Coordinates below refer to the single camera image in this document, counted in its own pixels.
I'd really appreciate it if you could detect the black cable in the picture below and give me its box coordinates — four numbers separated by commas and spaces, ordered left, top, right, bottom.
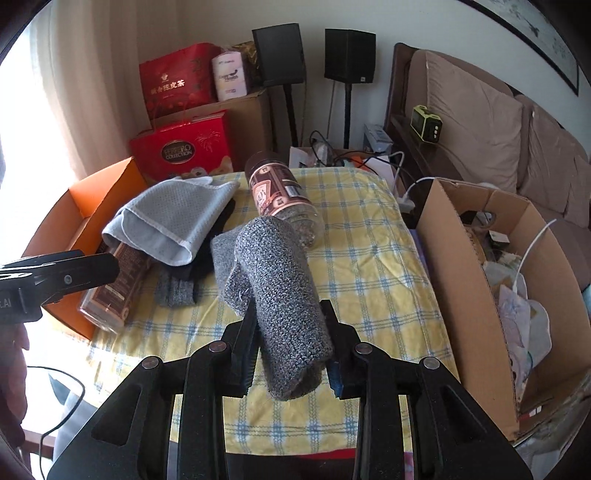
28, 364, 86, 462

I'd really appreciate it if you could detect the white printed bag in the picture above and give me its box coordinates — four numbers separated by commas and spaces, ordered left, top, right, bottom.
485, 258, 552, 407

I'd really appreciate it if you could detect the large open cardboard box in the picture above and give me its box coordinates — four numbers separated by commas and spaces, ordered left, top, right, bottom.
416, 178, 591, 444

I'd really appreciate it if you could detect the black speaker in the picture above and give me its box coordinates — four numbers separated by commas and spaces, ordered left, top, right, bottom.
252, 23, 308, 88
324, 28, 377, 85

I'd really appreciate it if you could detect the beige cushion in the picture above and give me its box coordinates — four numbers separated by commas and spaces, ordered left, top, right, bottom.
515, 95, 591, 217
425, 50, 525, 195

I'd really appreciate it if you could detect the black speaker stand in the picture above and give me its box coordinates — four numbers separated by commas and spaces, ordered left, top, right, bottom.
342, 82, 354, 151
279, 83, 301, 153

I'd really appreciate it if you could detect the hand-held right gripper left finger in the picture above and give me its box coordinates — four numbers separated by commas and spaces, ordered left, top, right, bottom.
46, 302, 259, 480

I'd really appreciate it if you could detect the light grey mesh cloth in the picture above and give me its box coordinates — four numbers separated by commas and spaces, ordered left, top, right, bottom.
102, 179, 241, 267

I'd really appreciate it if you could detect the green and black radio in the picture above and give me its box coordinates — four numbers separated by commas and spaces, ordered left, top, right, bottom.
411, 105, 444, 145

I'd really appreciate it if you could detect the red chocolate gift box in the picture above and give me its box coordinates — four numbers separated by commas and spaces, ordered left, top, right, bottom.
128, 111, 234, 185

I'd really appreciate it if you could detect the white tissue pack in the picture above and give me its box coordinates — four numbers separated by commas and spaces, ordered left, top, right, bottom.
211, 50, 254, 102

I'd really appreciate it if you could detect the orange cardboard box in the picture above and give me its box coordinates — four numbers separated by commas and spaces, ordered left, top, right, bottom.
21, 157, 153, 340

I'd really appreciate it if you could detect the black cloth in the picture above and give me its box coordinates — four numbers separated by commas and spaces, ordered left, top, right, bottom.
159, 198, 237, 283

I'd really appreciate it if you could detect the yellow checkered blanket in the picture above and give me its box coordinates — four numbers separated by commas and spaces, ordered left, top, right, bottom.
90, 167, 460, 462

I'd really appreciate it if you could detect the framed wall painting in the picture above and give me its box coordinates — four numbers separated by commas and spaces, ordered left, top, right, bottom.
471, 0, 580, 95

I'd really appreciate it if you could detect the brown cardboard box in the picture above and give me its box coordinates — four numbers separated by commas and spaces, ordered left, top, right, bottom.
150, 88, 273, 174

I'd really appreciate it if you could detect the person's left forearm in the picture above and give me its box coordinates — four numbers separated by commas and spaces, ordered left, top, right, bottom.
0, 323, 29, 444

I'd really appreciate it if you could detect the blue and white box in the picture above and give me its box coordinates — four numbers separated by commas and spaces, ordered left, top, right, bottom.
362, 122, 395, 153

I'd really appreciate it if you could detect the small grey knitted cloth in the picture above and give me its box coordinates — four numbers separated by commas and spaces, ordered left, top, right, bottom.
154, 270, 199, 308

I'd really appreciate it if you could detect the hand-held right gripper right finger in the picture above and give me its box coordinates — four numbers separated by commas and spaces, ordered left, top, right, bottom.
318, 300, 536, 480

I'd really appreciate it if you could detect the dark wooden bed frame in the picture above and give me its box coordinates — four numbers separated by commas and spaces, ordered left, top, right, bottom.
383, 42, 444, 204

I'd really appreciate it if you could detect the brown labelled glass jar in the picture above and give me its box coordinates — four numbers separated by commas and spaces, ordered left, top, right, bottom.
244, 152, 325, 252
78, 242, 153, 334

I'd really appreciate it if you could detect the gold wrapped package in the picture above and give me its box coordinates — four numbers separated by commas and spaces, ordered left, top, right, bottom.
231, 41, 257, 84

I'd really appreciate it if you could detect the small box with cables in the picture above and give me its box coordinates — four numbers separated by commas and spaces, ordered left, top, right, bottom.
288, 147, 324, 169

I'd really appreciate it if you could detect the white curtain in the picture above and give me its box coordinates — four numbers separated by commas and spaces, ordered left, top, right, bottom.
0, 0, 185, 185

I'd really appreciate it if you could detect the red gift bag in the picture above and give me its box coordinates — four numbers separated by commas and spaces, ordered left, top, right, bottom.
139, 42, 222, 123

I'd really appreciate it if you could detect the white charger cable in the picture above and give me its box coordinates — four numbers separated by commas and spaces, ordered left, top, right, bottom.
397, 178, 435, 213

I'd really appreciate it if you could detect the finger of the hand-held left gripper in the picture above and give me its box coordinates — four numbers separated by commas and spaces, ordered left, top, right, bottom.
0, 249, 119, 306

